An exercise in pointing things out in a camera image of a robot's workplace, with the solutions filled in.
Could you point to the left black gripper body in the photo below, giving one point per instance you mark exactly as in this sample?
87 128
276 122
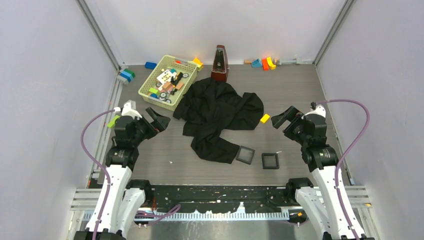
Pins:
144 130

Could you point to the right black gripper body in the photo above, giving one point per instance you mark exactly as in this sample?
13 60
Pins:
295 131

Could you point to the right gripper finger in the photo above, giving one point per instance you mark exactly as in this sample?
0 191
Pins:
278 120
292 113

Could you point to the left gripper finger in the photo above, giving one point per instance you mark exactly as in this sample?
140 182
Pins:
159 126
156 116

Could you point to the black garment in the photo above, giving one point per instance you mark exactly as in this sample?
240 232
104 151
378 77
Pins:
209 107

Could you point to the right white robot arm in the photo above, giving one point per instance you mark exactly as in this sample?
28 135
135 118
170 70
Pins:
331 214

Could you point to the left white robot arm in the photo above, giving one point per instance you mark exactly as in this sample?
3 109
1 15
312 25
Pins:
120 196

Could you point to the yellow block on table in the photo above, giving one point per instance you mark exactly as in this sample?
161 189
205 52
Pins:
265 118

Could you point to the lime green block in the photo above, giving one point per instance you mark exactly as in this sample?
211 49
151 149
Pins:
111 124

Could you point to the nine of spades card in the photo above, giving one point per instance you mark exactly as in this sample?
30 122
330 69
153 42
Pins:
166 75

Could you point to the light green plastic basket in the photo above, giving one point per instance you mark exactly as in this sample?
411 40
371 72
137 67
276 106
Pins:
166 95

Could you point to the yellow black screwdriver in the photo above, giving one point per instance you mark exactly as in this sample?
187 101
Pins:
176 80

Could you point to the yellow curved block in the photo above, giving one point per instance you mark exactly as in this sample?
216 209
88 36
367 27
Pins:
270 63

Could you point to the red orange block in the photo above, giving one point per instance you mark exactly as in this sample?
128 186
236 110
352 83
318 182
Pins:
265 65

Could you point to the blue green stacked blocks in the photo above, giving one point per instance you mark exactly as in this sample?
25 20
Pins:
125 76

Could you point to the light blue toy block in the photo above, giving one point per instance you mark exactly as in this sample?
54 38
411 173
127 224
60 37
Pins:
257 63

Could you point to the yellow orange block stack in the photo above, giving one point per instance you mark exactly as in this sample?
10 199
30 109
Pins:
198 63

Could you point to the brown wooden metronome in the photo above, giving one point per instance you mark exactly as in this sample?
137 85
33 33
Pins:
220 66

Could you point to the right black square frame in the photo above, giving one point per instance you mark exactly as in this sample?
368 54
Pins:
270 161

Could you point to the black square frame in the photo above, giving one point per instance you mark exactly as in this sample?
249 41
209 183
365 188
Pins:
270 161
245 155

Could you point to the left black square frame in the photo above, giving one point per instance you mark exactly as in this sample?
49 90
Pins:
245 155

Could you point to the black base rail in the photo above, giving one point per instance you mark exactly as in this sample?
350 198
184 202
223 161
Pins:
219 199

